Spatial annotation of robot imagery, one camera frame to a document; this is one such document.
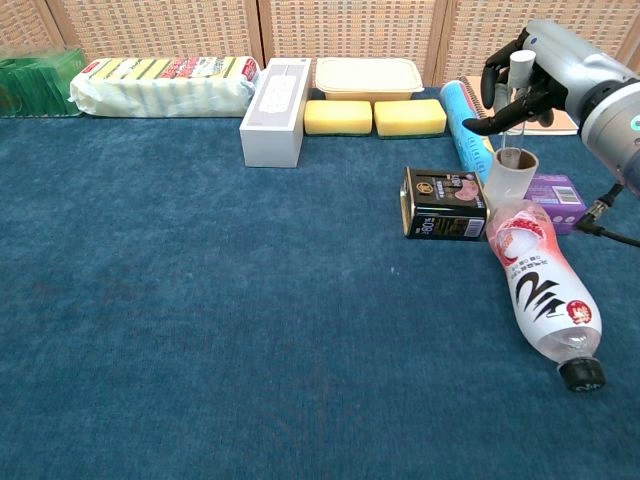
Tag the white power strip box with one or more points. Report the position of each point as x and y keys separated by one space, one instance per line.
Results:
x=272 y=130

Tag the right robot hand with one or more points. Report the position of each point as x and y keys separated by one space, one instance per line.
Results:
x=570 y=55

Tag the beige lidded plastic container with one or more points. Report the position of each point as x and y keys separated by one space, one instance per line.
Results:
x=367 y=77

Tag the blue table cloth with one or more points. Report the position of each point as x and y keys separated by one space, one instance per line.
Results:
x=200 y=300

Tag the kraft spiral notebook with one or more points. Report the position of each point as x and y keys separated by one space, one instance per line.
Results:
x=565 y=126

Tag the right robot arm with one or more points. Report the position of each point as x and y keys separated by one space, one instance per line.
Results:
x=615 y=130

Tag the blue wrap roll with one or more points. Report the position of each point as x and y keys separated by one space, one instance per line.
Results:
x=462 y=110

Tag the woven folding screen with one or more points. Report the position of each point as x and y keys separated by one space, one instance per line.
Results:
x=350 y=30

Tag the white paper roll cardboard core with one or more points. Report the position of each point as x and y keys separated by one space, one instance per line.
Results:
x=505 y=185

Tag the white pink drink bottle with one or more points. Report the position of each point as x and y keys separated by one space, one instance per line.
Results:
x=540 y=295

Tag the test tube with white stopper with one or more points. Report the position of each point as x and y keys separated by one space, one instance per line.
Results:
x=521 y=65

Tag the purple cardboard box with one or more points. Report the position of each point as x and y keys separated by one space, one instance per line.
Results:
x=562 y=200

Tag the yellow sponge multipack bag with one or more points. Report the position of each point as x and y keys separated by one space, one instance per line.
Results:
x=160 y=90

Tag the green packet stack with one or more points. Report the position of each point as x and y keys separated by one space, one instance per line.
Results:
x=35 y=85

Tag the black tin can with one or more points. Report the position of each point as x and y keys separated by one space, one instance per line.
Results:
x=445 y=220

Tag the yellow sponge block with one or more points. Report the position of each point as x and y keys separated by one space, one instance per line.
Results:
x=410 y=117
x=337 y=117

